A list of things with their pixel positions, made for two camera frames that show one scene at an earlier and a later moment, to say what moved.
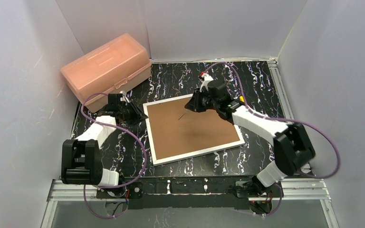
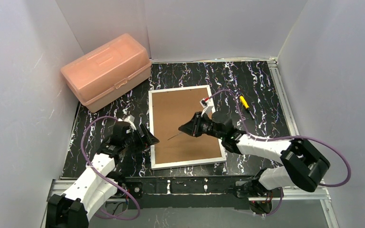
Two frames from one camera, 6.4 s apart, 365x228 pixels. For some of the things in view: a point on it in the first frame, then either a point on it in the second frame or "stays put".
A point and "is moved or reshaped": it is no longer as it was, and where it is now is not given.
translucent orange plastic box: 114,66 stays put
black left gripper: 133,114 → 143,135
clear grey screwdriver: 182,116 → 177,134
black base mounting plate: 190,193 stays put
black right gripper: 199,100 → 196,125
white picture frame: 176,133 is moved or reshaped
